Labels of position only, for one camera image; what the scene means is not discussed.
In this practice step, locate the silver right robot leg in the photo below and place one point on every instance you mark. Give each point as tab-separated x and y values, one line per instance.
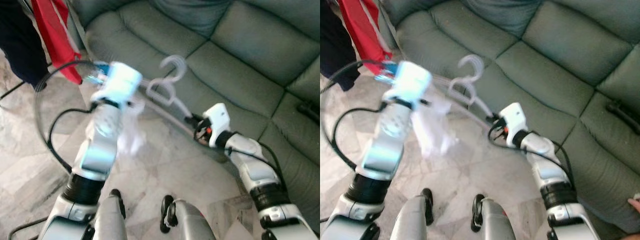
495	222
192	222

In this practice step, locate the grey-green leather sofa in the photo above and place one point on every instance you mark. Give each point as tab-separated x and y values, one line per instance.
225	50
540	50

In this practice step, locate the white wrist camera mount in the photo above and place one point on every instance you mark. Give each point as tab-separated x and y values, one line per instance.
512	122
217	122
120	82
410	82

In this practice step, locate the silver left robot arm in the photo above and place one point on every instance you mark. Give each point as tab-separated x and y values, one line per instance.
385	150
100	150

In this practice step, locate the black handheld controller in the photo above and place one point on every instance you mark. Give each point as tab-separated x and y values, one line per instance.
309	112
622	111

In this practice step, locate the black metal clothes rack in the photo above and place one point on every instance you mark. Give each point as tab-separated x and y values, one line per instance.
12	89

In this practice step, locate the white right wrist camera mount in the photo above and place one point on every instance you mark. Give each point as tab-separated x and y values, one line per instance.
512	122
217	122

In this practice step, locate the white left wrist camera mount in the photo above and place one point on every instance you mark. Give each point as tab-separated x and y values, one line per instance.
120	82
410	82

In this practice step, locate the navy blue garment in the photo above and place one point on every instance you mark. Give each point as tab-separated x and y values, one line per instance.
335	40
17	40

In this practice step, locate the red garment white trim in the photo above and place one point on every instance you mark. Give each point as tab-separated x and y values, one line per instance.
55	35
362	30

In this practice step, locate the white shirt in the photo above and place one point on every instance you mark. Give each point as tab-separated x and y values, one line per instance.
432	130
132	130

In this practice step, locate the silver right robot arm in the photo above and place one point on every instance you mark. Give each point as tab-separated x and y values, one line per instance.
255	170
550	170

